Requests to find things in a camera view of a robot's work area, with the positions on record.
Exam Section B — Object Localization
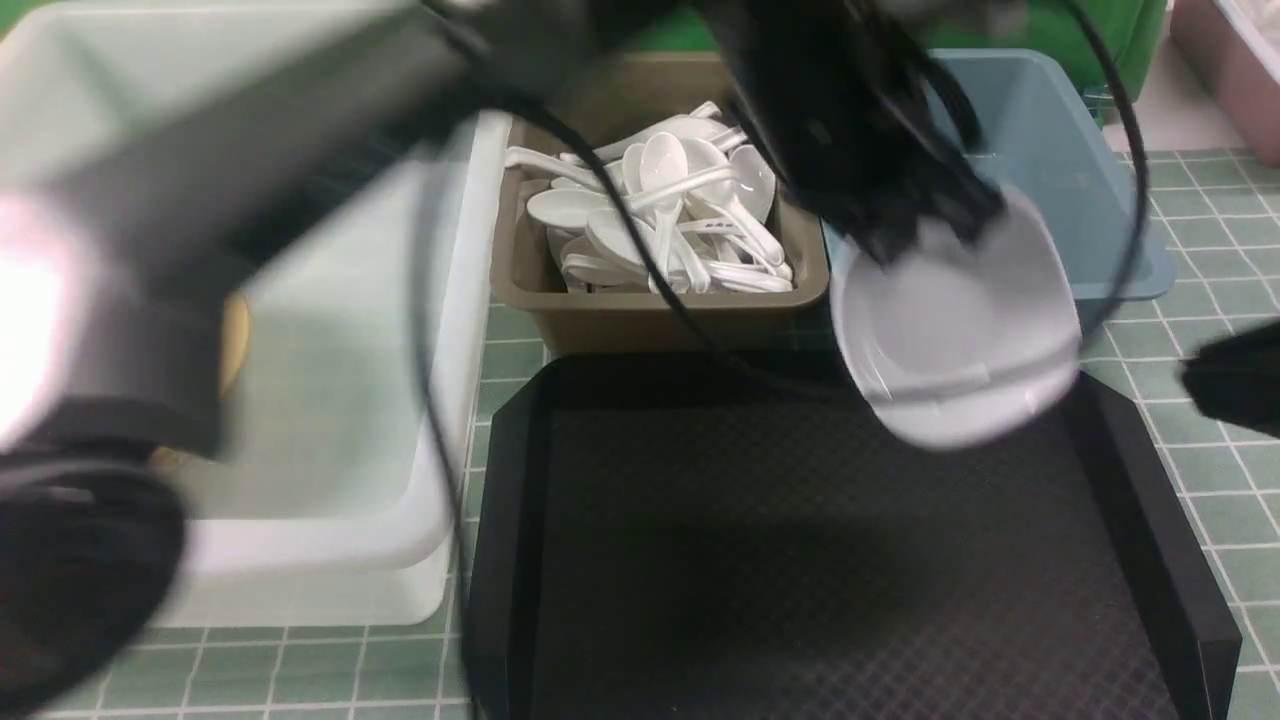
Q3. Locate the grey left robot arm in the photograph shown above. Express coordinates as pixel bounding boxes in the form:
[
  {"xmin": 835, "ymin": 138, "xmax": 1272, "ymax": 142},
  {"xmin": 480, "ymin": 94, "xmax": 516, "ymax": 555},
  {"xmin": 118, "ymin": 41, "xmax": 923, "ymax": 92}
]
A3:
[{"xmin": 3, "ymin": 1, "xmax": 681, "ymax": 719}]

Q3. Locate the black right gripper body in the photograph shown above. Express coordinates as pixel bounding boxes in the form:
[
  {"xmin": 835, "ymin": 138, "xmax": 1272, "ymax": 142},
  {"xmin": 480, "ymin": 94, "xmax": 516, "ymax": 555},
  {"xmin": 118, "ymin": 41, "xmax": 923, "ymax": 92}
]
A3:
[{"xmin": 1180, "ymin": 320, "xmax": 1279, "ymax": 438}]

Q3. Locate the white square side dish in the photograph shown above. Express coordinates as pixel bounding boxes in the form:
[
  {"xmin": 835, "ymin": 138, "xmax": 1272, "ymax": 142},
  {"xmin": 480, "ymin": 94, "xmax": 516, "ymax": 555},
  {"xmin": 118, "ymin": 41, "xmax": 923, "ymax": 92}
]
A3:
[{"xmin": 828, "ymin": 184, "xmax": 1082, "ymax": 451}]

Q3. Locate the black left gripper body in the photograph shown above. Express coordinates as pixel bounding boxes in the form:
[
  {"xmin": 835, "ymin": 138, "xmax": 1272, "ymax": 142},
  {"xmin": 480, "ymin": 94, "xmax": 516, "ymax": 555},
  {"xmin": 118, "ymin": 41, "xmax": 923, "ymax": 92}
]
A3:
[{"xmin": 700, "ymin": 1, "xmax": 1006, "ymax": 266}]

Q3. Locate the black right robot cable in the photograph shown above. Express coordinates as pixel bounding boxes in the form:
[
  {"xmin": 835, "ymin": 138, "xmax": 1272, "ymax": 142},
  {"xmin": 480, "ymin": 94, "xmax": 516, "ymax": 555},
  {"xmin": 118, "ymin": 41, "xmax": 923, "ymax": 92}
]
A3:
[{"xmin": 1050, "ymin": 0, "xmax": 1151, "ymax": 336}]

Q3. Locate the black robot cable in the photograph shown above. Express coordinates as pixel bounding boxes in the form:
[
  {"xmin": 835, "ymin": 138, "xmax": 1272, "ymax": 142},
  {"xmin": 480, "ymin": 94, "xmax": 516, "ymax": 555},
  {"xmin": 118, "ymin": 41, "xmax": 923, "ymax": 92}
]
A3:
[
  {"xmin": 1050, "ymin": 0, "xmax": 1151, "ymax": 336},
  {"xmin": 410, "ymin": 0, "xmax": 801, "ymax": 720}
]

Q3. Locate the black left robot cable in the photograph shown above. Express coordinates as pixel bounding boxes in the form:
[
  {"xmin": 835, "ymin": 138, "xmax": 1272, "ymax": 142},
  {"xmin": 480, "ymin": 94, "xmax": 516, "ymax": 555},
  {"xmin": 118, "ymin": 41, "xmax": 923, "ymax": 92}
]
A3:
[{"xmin": 410, "ymin": 0, "xmax": 801, "ymax": 720}]

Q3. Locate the white spoon in bin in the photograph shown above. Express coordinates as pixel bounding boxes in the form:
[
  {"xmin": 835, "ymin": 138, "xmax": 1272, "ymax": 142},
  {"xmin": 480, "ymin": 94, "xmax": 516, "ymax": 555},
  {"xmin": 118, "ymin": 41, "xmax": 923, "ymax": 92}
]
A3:
[
  {"xmin": 586, "ymin": 208, "xmax": 692, "ymax": 293},
  {"xmin": 525, "ymin": 165, "xmax": 735, "ymax": 231},
  {"xmin": 730, "ymin": 143, "xmax": 777, "ymax": 224}
]

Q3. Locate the black serving tray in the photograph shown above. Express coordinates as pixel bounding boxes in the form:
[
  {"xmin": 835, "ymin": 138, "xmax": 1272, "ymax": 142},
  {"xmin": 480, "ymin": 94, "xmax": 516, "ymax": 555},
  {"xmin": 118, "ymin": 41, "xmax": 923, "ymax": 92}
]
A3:
[{"xmin": 465, "ymin": 354, "xmax": 1242, "ymax": 719}]

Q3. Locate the blue plastic chopstick bin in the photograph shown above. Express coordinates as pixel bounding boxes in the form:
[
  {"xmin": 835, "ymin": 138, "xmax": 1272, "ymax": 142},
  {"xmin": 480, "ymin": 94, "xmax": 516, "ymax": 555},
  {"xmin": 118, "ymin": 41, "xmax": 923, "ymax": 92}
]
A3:
[{"xmin": 813, "ymin": 49, "xmax": 1174, "ymax": 345}]

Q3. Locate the pink plastic bin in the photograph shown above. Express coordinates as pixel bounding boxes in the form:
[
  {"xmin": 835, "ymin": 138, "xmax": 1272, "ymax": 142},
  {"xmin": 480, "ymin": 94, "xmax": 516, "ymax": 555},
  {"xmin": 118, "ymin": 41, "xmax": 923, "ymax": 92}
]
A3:
[{"xmin": 1169, "ymin": 1, "xmax": 1279, "ymax": 167}]

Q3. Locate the brown plastic spoon bin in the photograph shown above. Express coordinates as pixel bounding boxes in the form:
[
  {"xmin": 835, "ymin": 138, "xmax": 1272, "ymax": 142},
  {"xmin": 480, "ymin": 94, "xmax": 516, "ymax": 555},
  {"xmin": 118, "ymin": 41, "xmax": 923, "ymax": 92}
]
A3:
[{"xmin": 490, "ymin": 53, "xmax": 829, "ymax": 355}]

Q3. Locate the white soup spoon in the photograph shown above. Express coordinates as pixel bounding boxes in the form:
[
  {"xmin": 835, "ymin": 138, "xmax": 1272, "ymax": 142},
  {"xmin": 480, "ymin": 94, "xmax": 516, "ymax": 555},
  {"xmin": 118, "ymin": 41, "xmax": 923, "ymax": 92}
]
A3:
[{"xmin": 640, "ymin": 132, "xmax": 712, "ymax": 293}]

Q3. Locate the yellow noodle bowl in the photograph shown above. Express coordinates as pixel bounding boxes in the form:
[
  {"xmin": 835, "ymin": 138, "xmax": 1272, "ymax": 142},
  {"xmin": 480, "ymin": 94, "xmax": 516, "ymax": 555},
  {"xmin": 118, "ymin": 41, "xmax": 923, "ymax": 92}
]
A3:
[{"xmin": 148, "ymin": 292, "xmax": 252, "ymax": 473}]

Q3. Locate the large white plastic tub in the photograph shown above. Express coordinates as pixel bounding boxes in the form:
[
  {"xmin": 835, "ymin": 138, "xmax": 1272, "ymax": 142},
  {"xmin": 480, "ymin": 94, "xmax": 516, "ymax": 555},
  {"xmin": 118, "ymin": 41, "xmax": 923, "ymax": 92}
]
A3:
[{"xmin": 1, "ymin": 1, "xmax": 509, "ymax": 626}]

